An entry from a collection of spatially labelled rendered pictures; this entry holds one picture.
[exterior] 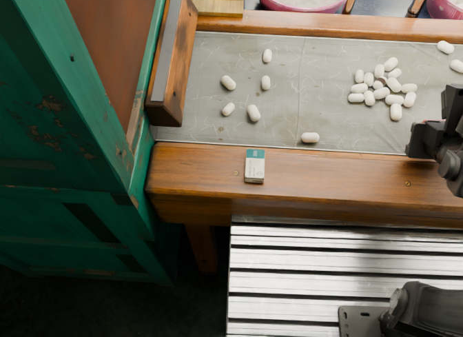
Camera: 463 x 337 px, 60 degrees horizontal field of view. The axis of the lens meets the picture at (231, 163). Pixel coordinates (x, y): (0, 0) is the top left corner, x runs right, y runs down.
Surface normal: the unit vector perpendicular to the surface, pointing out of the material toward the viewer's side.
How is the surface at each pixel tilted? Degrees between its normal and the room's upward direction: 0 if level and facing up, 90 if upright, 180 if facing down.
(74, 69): 90
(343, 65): 0
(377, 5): 0
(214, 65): 0
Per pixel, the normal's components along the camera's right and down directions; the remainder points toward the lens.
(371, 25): 0.00, -0.46
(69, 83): 1.00, 0.06
